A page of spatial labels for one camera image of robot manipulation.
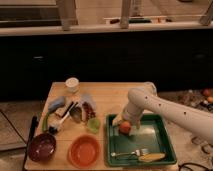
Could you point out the striped brown red object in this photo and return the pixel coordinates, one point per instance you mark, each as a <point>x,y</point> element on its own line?
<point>89,112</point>

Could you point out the red orange apple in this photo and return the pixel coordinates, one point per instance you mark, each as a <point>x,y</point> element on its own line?
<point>125,127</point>

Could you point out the green vegetable stick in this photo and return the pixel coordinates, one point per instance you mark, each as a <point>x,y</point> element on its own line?
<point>45,122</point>

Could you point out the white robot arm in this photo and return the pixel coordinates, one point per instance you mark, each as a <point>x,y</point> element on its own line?
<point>145,97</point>

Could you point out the blue sponge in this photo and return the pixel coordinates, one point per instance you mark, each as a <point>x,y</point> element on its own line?
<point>57,103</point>

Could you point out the white paper cup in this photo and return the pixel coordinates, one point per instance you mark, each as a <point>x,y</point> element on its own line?
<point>72,84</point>

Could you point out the dark maroon bowl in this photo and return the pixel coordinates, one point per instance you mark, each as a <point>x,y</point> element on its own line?
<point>42,147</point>

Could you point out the small green cup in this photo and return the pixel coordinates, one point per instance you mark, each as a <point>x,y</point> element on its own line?
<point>93,125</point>

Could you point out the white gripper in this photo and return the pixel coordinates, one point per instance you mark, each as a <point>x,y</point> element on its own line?
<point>130,113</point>

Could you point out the orange plastic bowl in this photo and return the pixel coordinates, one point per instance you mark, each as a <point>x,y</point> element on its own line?
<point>84,152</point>

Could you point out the wooden table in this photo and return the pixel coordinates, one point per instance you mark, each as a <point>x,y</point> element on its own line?
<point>105,98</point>

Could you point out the white dish brush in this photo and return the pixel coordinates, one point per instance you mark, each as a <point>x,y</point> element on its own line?
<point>56,125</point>

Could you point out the silver fork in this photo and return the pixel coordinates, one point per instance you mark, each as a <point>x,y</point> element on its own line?
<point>138,152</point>

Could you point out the green plastic tray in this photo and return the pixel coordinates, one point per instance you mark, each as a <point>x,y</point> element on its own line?
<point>152,135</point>

